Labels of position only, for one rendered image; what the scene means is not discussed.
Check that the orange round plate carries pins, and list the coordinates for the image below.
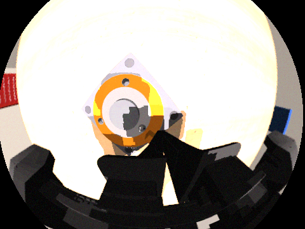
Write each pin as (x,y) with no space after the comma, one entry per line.
(144,95)

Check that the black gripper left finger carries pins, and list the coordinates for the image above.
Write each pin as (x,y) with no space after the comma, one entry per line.
(149,165)

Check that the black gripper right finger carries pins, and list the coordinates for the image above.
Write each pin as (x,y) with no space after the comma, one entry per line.
(185,162)

